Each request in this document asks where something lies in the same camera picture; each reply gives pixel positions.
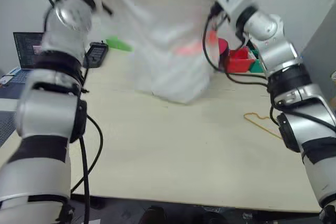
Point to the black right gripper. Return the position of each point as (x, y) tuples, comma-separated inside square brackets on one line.
[(218, 11)]

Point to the white t-shirt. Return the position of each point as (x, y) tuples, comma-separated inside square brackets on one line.
[(168, 24)]

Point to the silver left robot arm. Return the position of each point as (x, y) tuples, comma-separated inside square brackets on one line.
[(47, 108)]

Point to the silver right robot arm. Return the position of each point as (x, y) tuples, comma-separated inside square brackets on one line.
[(273, 45)]

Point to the red plastic bin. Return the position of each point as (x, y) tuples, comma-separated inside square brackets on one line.
[(239, 64)]

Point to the green plastic bin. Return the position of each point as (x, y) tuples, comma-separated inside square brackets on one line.
[(257, 68)]

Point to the green plastic object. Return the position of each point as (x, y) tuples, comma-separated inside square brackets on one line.
[(118, 43)]

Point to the grey partition panel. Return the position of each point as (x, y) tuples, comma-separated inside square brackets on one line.
[(323, 64)]

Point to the black handheld device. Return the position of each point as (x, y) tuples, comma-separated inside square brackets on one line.
[(95, 53)]

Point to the open laptop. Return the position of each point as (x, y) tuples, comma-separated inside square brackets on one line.
[(26, 48)]

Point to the dark rounded shape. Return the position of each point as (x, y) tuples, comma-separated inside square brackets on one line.
[(152, 216)]

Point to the grey perforated board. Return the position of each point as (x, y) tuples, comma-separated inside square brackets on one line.
[(8, 127)]

